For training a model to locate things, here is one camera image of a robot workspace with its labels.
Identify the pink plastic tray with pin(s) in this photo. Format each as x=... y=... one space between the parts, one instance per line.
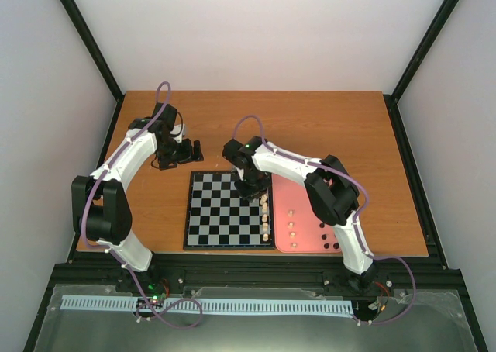
x=312 y=236

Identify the black white chess board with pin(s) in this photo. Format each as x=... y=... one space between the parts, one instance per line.
x=218 y=219

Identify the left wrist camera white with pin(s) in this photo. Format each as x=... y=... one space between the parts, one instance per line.
x=178 y=132

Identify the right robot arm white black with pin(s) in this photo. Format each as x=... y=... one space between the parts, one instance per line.
x=332 y=194

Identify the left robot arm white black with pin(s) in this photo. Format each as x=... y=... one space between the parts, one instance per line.
x=100 y=208

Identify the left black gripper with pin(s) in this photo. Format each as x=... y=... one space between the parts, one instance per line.
x=187 y=155

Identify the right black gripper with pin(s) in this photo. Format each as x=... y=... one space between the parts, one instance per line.
x=251 y=195

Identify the black aluminium frame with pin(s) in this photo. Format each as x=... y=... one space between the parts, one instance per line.
x=432 y=272

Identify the light blue slotted cable duct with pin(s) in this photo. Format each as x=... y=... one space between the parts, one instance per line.
x=215 y=307

